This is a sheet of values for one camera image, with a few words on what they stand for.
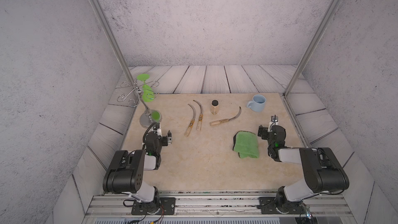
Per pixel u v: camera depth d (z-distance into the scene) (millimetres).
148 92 913
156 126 778
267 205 720
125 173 442
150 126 696
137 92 848
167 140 852
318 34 873
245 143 912
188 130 1007
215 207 744
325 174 445
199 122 1042
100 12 787
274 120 790
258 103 1084
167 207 727
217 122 1046
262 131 866
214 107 1044
